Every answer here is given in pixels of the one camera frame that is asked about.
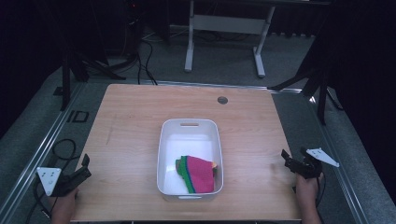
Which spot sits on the pink and green cloth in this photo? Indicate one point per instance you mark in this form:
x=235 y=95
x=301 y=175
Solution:
x=199 y=174

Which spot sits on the person's left hand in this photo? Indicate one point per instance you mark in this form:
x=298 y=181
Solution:
x=63 y=203

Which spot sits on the dark equipment rack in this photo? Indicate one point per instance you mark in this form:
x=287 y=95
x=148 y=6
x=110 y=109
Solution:
x=135 y=25

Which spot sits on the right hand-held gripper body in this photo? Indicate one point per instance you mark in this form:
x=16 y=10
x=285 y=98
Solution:
x=311 y=163

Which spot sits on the aluminium floor rail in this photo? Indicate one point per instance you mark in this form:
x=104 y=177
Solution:
x=339 y=174
x=37 y=149

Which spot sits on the black tripod stand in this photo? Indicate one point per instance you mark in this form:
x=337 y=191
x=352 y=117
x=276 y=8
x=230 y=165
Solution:
x=322 y=93
x=66 y=81

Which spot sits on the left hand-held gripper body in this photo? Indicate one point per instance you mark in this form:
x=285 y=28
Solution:
x=49 y=180

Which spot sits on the white metal desk frame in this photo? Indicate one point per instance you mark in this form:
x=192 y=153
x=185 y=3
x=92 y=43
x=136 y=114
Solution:
x=229 y=25

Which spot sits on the person's right hand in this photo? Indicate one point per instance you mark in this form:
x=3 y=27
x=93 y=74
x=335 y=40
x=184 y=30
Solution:
x=307 y=188

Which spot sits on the white plastic bin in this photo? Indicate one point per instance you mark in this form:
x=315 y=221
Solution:
x=190 y=158

